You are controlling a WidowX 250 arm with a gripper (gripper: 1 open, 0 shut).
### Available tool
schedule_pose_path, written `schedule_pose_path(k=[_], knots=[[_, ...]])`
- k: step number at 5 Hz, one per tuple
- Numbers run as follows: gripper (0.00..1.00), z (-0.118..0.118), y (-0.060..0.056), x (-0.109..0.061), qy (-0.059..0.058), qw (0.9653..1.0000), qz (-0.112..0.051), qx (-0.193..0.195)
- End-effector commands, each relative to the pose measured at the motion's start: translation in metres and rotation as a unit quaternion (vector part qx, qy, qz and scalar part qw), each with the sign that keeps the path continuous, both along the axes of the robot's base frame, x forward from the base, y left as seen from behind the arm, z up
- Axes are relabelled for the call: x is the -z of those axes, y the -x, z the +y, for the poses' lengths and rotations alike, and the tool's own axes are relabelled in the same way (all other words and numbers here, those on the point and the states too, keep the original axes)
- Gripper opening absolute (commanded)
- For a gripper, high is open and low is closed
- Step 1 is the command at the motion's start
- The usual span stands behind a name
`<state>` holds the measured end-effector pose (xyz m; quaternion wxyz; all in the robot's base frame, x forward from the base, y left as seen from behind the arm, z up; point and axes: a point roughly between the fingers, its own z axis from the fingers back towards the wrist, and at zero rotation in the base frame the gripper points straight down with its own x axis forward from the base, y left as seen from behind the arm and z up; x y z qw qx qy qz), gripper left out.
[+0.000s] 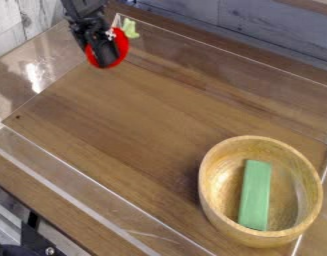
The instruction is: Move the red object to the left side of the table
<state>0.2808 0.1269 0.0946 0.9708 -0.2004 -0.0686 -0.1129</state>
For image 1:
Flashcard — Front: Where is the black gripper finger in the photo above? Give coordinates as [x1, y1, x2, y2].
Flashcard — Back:
[71, 23, 91, 50]
[90, 29, 120, 68]

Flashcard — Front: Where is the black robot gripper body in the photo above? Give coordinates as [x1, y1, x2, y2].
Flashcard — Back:
[60, 0, 110, 33]

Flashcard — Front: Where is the green rectangular block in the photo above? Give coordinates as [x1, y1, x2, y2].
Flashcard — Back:
[238, 160, 271, 231]

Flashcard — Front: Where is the black clamp with bolt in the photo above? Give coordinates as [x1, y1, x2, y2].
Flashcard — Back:
[20, 220, 67, 256]

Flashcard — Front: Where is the wooden bowl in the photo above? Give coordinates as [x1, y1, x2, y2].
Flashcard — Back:
[198, 135, 323, 248]

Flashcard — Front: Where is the clear acrylic corner bracket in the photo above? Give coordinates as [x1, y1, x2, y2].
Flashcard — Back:
[111, 13, 123, 28]

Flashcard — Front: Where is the clear acrylic left wall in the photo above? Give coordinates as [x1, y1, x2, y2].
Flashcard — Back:
[0, 21, 86, 122]

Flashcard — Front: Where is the clear acrylic wall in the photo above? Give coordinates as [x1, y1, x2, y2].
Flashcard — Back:
[122, 14, 327, 143]
[0, 21, 86, 122]
[0, 124, 215, 256]

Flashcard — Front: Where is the clear acrylic back wall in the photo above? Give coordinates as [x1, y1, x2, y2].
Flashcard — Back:
[122, 14, 327, 143]

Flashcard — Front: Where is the clear acrylic front wall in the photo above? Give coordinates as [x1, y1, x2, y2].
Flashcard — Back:
[0, 124, 215, 256]

